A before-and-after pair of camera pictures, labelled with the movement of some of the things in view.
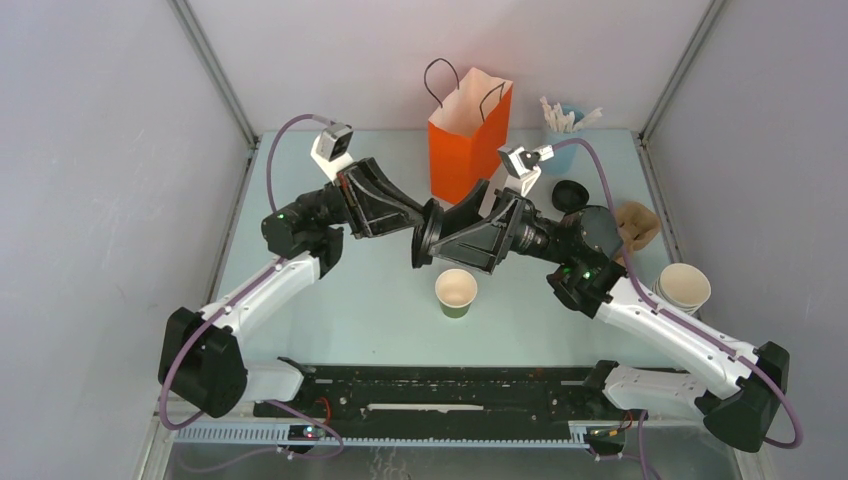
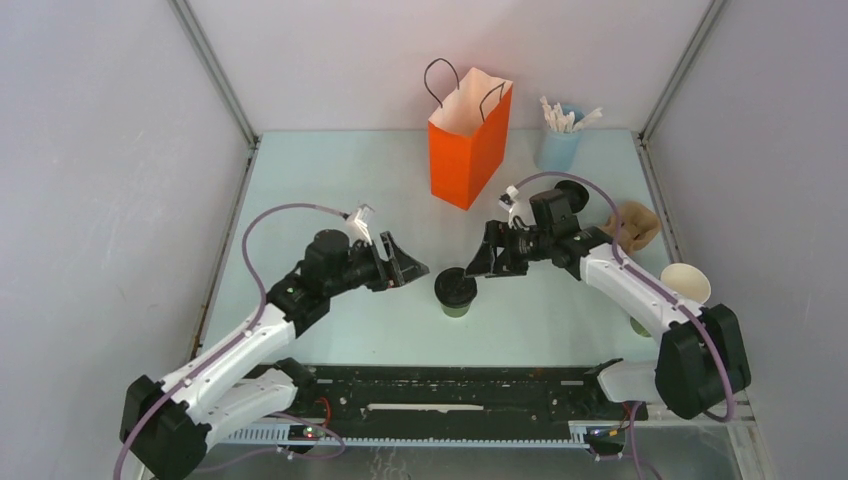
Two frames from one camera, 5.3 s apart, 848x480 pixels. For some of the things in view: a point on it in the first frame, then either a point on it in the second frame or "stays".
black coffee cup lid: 427,232 to 454,288
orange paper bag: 469,134 stays
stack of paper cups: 683,286 stays
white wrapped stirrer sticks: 561,122 stays
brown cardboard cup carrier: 638,226 stays
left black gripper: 374,207 to 399,270
